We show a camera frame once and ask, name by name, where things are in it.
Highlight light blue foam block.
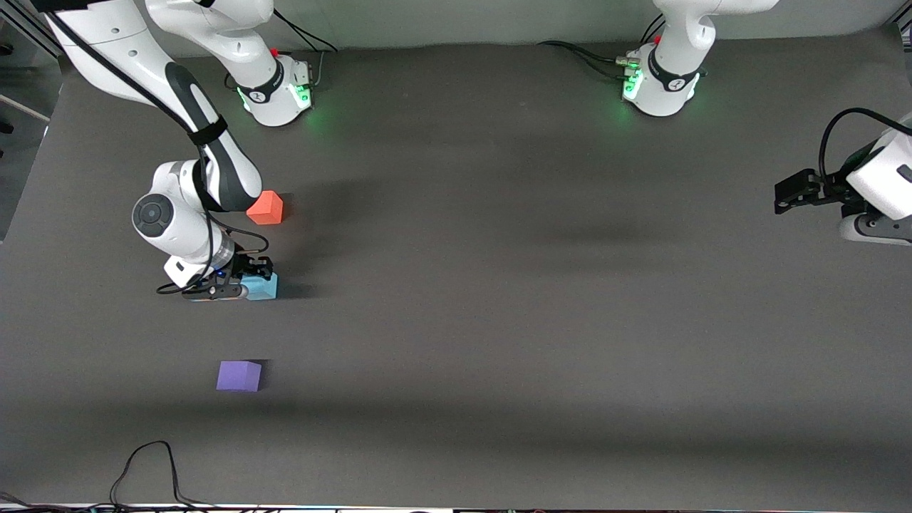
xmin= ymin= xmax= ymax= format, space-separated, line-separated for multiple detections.
xmin=242 ymin=272 xmax=279 ymax=302

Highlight purple foam block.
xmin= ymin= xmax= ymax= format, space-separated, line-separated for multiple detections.
xmin=216 ymin=361 xmax=263 ymax=393

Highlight black arm base cables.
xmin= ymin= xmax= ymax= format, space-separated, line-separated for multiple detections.
xmin=537 ymin=13 xmax=668 ymax=81
xmin=269 ymin=10 xmax=338 ymax=90

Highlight black right arm wrist cable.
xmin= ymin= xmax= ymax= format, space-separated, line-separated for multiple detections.
xmin=48 ymin=13 xmax=271 ymax=296

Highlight black arm wrist cable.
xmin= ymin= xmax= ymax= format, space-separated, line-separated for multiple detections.
xmin=818 ymin=108 xmax=912 ymax=187
xmin=48 ymin=13 xmax=271 ymax=296

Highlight black right arm base cables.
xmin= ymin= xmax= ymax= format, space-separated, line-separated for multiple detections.
xmin=269 ymin=10 xmax=338 ymax=90

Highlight black left arm base cables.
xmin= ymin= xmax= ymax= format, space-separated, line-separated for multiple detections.
xmin=537 ymin=13 xmax=668 ymax=81

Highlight dark grey table mat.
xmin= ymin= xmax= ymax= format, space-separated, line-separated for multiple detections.
xmin=0 ymin=25 xmax=912 ymax=511

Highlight thin black looped cable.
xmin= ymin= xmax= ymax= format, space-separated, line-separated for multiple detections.
xmin=0 ymin=440 xmax=343 ymax=513

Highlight aluminium frame rail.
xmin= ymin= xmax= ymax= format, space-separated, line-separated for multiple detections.
xmin=6 ymin=13 xmax=63 ymax=59

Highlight orange foam block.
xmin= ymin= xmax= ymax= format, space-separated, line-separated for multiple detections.
xmin=247 ymin=190 xmax=284 ymax=226

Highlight black left arm wrist cable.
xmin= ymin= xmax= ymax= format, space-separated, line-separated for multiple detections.
xmin=818 ymin=108 xmax=912 ymax=187

